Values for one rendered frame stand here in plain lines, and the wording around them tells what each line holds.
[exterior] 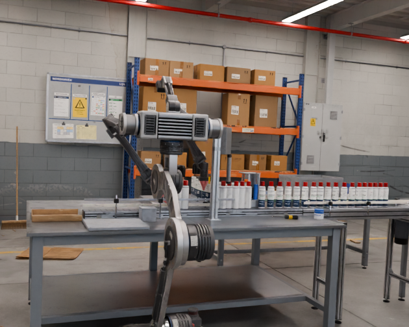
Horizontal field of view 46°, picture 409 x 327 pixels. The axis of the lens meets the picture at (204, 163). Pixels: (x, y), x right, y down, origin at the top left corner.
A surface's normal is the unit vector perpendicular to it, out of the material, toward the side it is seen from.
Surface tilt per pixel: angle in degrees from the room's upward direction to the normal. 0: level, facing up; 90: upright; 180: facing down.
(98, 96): 87
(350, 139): 90
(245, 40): 90
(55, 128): 90
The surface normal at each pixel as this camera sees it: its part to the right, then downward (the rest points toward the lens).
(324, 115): 0.34, 0.07
